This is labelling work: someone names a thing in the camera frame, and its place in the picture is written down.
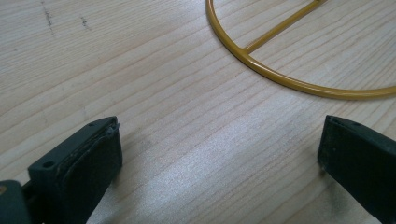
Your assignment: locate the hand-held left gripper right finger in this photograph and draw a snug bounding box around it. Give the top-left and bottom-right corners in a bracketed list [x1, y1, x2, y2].
[317, 115, 396, 224]

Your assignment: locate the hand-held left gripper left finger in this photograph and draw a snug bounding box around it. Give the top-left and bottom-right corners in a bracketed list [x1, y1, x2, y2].
[27, 116, 123, 224]

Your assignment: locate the gold metal wire stand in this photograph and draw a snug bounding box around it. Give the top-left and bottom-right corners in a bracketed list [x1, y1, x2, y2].
[205, 0, 396, 101]

